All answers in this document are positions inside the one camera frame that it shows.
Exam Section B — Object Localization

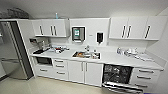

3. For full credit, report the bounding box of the black built-in microwave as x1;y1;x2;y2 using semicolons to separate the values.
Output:
34;55;54;67

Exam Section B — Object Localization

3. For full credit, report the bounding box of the white two-door base cabinet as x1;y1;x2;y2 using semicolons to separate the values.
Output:
67;59;105;88

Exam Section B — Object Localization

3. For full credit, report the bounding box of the chrome faucet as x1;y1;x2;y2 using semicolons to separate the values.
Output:
83;45;92;54

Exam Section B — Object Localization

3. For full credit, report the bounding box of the light blue bottle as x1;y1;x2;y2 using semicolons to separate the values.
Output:
54;12;59;20

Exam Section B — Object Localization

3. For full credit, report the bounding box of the steel kitchen sink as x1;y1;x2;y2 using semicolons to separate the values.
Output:
72;50;102;61

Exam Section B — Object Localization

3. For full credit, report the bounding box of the white dish cloth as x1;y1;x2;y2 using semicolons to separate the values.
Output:
134;53;155;63

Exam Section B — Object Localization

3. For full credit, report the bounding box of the black coffee machine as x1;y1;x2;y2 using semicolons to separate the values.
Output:
28;37;50;55

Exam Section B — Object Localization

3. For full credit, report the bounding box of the white drawer unit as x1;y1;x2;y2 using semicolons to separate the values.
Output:
129;67;165;93
52;57;70;81

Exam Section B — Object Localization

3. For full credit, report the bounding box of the stainless steel refrigerator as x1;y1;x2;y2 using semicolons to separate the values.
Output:
0;20;35;81

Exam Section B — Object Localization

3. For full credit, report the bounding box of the grey paper towel dispenser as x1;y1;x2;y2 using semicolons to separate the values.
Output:
71;26;87;44

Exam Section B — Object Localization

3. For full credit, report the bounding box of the stainless steel dishwasher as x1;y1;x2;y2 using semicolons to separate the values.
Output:
101;63;135;94

